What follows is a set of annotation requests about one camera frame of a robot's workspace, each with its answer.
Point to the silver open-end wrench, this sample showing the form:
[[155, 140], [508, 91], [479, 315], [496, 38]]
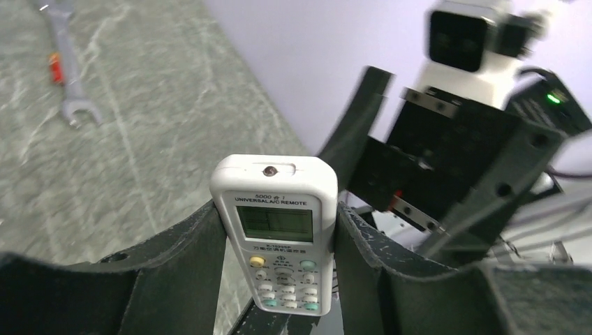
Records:
[[75, 99]]

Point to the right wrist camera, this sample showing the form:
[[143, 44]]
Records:
[[475, 48]]

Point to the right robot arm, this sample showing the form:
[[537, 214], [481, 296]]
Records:
[[546, 101]]

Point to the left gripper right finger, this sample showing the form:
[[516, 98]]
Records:
[[385, 288]]

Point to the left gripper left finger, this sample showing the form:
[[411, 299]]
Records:
[[168, 284]]

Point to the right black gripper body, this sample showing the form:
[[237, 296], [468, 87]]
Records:
[[457, 168]]

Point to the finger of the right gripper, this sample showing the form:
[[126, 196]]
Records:
[[345, 146]]

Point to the white remote control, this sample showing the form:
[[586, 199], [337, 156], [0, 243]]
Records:
[[279, 213]]

